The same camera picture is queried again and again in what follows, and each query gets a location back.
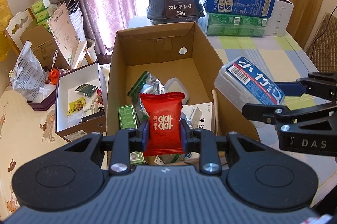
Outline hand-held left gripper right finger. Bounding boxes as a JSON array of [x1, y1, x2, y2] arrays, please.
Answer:
[[180, 121, 263, 175]]

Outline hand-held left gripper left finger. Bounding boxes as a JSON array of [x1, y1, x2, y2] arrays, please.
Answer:
[[67, 121, 149, 175]]

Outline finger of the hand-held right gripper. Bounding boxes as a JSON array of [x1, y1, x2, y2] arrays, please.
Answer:
[[272, 72, 337, 102], [241, 101, 337, 132]]

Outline white and green medicine box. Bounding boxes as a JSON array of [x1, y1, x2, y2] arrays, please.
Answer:
[[181, 102, 214, 132]]

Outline red candy packet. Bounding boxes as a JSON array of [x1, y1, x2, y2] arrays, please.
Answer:
[[138, 92, 184, 157]]

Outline clear toothpick box blue label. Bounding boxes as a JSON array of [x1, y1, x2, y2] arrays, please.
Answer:
[[213, 55, 286, 113]]

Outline green foil packet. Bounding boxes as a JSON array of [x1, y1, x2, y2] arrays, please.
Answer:
[[127, 71, 151, 119]]

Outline silver foil packet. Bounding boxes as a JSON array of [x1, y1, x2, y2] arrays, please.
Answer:
[[147, 73, 166, 95]]

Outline brown cardboard box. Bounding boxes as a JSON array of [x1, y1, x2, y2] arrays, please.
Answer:
[[106, 21, 261, 170]]

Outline plaid cloth desktop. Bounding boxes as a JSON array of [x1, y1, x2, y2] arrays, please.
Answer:
[[207, 17, 337, 214]]

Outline chair with quilted brown cover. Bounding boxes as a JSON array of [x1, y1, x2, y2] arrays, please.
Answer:
[[305, 13, 337, 73]]

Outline tall white carton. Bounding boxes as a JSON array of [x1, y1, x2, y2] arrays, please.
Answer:
[[263, 0, 295, 37]]

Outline small yellow snack packet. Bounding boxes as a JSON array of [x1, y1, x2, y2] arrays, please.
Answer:
[[67, 98, 86, 116]]

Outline small dark green packet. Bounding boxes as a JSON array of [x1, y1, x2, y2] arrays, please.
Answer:
[[75, 83, 97, 97]]

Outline green tissue multipack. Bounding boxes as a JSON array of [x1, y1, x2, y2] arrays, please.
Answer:
[[205, 13, 269, 37]]

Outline white gift box brown rim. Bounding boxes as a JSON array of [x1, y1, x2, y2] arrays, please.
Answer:
[[54, 62, 107, 142]]

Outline small orange toy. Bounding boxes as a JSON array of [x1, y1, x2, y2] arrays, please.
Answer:
[[48, 68, 60, 84]]

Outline floral cloth table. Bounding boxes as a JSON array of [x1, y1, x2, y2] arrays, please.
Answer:
[[0, 50, 111, 214]]

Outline brown dark stacked boxes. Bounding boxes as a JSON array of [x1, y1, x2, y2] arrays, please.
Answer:
[[146, 0, 205, 27]]

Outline clear plastic bag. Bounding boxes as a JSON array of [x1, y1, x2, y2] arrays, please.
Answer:
[[10, 40, 49, 103]]

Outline white ribbed container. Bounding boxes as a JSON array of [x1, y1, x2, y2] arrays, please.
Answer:
[[66, 0, 89, 43]]

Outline pale pink paper card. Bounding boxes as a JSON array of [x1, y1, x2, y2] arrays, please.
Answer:
[[47, 2, 83, 66]]

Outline small cardboard carton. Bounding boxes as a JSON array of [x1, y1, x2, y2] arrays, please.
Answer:
[[19, 25, 72, 69]]

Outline stack of small green packs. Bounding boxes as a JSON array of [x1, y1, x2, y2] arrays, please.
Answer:
[[31, 0, 57, 30]]

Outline white wooden chair back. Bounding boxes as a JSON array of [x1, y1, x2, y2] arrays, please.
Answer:
[[4, 8, 36, 52]]

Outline yellow plastic bag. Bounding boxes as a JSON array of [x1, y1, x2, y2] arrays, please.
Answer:
[[0, 0, 14, 61]]

